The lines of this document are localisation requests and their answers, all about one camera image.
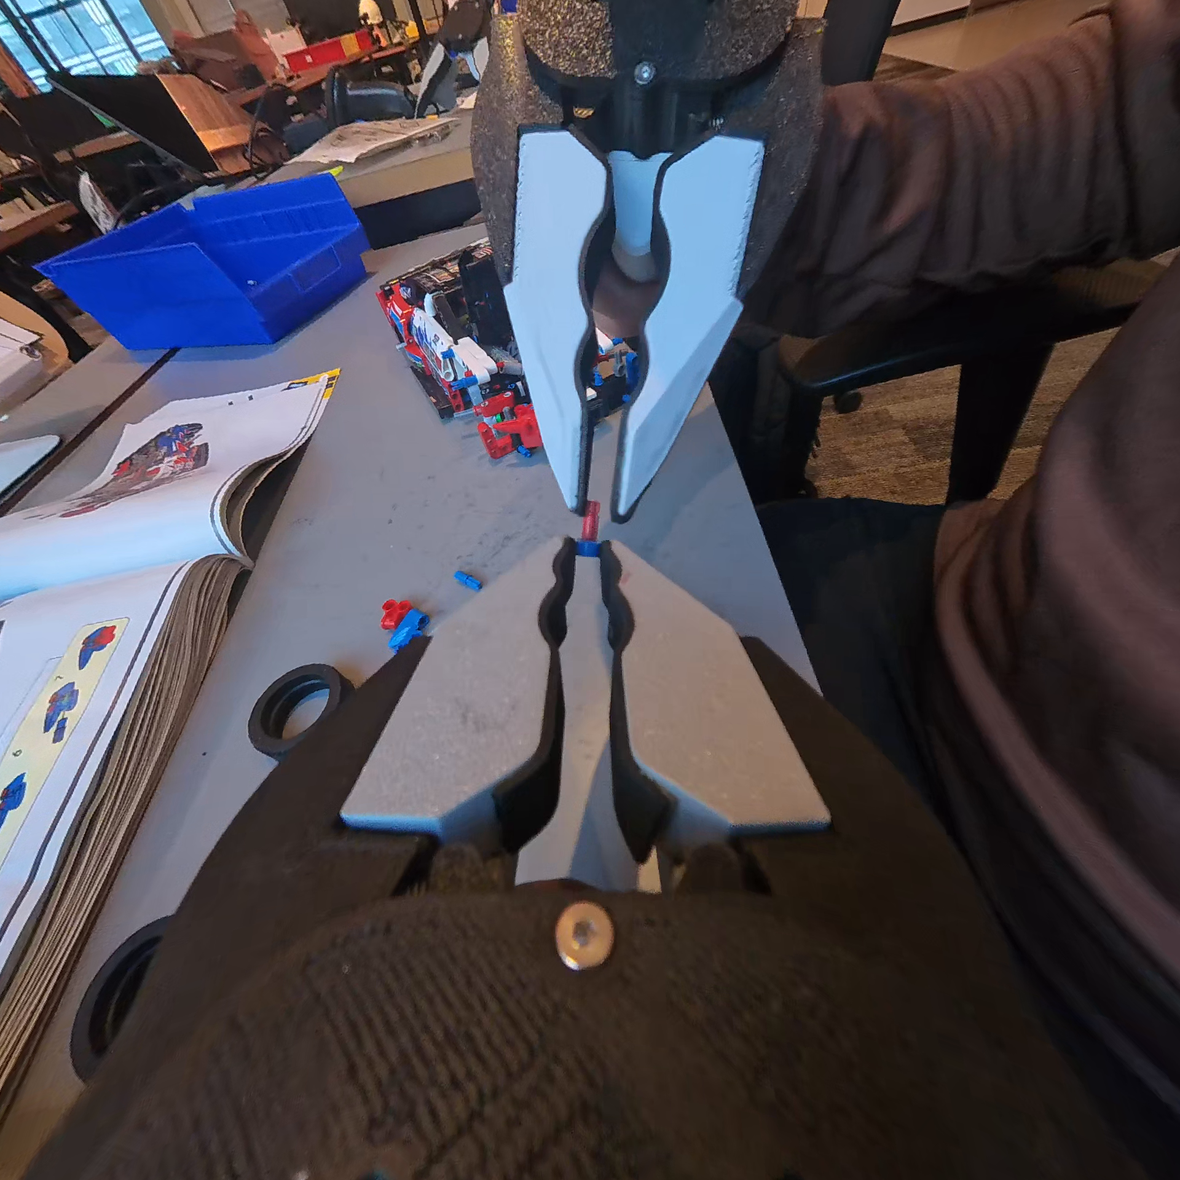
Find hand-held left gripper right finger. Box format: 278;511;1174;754
600;539;833;865

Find grey desk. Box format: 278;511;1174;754
0;220;822;1163

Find person's dark trousers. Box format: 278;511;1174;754
756;497;1016;832

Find blue plastic bin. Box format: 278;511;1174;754
35;173;372;351

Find black monitor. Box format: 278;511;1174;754
46;72;226;177

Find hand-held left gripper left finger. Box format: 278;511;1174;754
339;537;580;854

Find black office chair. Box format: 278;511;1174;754
784;258;1117;508

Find toy brick car model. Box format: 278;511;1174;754
377;237;646;461

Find thick building instruction booklet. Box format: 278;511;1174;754
0;368;343;1098

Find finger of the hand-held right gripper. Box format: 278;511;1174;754
611;133;769;524
502;124;615;517

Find person's right forearm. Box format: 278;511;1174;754
738;0;1180;337

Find black rubber toy tire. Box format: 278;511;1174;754
247;662;356;761
69;914;177;1084

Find person's right hand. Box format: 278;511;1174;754
594;258;667;343

